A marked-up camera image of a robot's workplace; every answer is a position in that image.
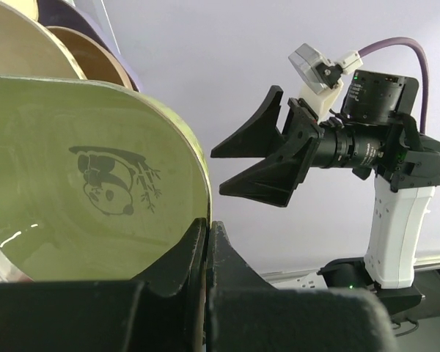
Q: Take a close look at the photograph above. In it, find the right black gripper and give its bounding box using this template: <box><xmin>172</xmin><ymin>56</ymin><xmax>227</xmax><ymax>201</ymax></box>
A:
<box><xmin>210</xmin><ymin>70</ymin><xmax>440</xmax><ymax>208</ymax></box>

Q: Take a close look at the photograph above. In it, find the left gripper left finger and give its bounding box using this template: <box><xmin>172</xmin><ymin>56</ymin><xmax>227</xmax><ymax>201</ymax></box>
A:
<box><xmin>0</xmin><ymin>218</ymin><xmax>207</xmax><ymax>351</ymax></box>

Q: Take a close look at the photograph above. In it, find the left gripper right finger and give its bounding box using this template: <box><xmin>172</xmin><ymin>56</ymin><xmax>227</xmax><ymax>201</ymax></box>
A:
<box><xmin>206</xmin><ymin>221</ymin><xmax>399</xmax><ymax>351</ymax></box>

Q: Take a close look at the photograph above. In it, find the green square plate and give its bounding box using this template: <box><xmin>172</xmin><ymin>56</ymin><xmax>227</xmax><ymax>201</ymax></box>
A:
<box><xmin>0</xmin><ymin>76</ymin><xmax>212</xmax><ymax>281</ymax></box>

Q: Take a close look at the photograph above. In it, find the brown square plate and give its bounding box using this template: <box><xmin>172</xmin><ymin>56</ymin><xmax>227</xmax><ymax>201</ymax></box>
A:
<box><xmin>47</xmin><ymin>26</ymin><xmax>135</xmax><ymax>90</ymax></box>

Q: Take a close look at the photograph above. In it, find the purple square plate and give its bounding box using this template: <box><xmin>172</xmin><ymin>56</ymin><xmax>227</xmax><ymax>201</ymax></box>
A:
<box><xmin>37</xmin><ymin>0</ymin><xmax>142</xmax><ymax>92</ymax></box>

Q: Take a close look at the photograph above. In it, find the cream square plate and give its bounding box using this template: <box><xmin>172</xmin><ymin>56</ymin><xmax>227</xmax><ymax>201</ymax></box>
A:
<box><xmin>0</xmin><ymin>1</ymin><xmax>86</xmax><ymax>79</ymax></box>

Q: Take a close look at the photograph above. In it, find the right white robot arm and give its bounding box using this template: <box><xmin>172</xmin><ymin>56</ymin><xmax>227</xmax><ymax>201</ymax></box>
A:
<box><xmin>211</xmin><ymin>70</ymin><xmax>440</xmax><ymax>315</ymax></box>

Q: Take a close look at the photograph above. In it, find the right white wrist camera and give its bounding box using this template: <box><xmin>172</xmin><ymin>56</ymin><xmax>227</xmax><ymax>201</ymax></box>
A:
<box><xmin>288</xmin><ymin>43</ymin><xmax>363</xmax><ymax>122</ymax></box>

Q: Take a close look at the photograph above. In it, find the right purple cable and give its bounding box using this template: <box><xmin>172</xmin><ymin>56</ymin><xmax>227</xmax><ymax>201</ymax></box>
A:
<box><xmin>357</xmin><ymin>35</ymin><xmax>432</xmax><ymax>133</ymax></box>

